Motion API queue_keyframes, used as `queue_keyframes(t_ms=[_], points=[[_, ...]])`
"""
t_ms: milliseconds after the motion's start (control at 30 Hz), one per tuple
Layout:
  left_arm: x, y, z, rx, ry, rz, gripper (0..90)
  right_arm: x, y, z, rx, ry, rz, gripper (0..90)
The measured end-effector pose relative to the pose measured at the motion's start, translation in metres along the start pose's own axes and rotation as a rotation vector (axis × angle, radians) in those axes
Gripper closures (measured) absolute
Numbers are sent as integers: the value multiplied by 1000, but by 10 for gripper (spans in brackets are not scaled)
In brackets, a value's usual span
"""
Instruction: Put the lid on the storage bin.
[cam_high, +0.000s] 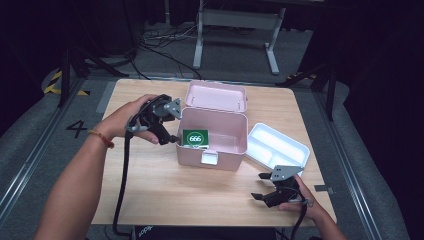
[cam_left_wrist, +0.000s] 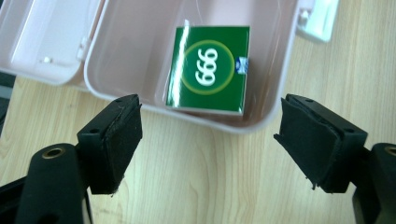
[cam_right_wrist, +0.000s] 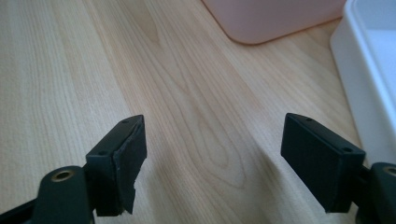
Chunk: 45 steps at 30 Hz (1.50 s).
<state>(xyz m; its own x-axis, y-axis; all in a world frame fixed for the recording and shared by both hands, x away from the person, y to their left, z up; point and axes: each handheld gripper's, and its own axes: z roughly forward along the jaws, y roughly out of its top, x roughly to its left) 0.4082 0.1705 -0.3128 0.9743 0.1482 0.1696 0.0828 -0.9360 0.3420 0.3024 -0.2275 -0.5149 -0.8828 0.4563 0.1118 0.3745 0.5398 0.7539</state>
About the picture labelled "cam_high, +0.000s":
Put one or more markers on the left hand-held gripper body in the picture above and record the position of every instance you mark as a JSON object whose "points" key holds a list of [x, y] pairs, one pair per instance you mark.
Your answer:
{"points": [[173, 108]]}

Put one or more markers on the grey floor rail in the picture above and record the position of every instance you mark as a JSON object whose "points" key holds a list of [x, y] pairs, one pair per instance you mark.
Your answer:
{"points": [[33, 160], [346, 166]]}

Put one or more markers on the green and white carton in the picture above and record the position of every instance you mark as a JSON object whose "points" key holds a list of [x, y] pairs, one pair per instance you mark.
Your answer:
{"points": [[195, 138]]}

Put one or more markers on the person's black clothing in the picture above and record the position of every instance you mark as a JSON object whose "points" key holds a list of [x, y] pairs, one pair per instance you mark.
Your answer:
{"points": [[206, 234]]}

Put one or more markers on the person's left hand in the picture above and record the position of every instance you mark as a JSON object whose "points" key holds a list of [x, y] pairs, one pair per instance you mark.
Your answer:
{"points": [[120, 121]]}

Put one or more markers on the white metal stand frame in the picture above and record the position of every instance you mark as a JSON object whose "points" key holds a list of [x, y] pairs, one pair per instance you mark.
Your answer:
{"points": [[200, 43]]}

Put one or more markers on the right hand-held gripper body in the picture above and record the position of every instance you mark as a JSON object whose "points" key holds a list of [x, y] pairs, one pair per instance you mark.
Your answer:
{"points": [[285, 173]]}

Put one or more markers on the white divided tray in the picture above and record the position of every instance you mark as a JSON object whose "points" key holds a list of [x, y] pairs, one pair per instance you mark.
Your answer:
{"points": [[276, 146]]}

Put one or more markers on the pink storage box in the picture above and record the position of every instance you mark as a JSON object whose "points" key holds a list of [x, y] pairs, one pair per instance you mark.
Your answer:
{"points": [[226, 133]]}

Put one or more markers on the yellow and black floor tape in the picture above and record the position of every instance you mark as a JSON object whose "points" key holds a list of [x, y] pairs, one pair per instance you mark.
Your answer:
{"points": [[53, 85]]}

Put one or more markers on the small grey floor tape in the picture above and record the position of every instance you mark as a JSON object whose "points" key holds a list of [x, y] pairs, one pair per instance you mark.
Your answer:
{"points": [[324, 189]]}

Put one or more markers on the black metal stand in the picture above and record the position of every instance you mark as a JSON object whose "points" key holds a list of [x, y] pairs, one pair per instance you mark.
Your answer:
{"points": [[66, 73], [330, 90]]}

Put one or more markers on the person's right hand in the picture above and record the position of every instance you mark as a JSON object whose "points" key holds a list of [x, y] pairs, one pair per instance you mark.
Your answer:
{"points": [[311, 208]]}

